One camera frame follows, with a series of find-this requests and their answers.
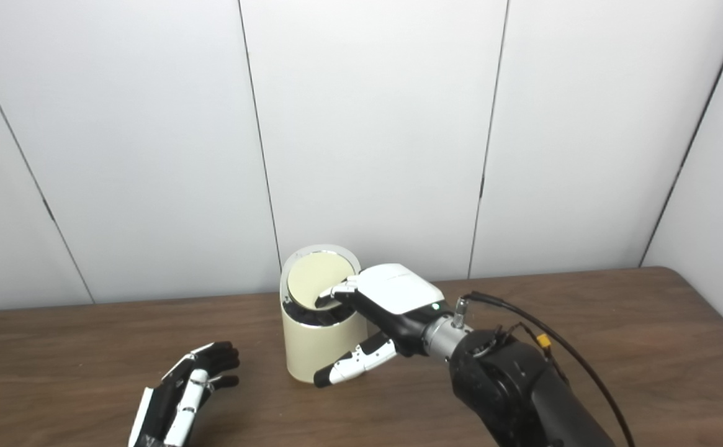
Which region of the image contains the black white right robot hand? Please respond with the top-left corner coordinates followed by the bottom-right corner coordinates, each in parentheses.
top-left (313, 263), bottom-right (446, 389)

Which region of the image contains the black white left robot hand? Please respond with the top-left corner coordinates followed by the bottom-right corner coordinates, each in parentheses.
top-left (128, 341), bottom-right (241, 447)

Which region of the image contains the cream round bin lid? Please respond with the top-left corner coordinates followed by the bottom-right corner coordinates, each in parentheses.
top-left (287, 251), bottom-right (357, 310)

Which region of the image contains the cream-colored bin body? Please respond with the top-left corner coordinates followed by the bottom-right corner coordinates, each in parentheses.
top-left (279, 244), bottom-right (369, 384)

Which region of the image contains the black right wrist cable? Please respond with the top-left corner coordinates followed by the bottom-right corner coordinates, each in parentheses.
top-left (454, 291), bottom-right (637, 447)

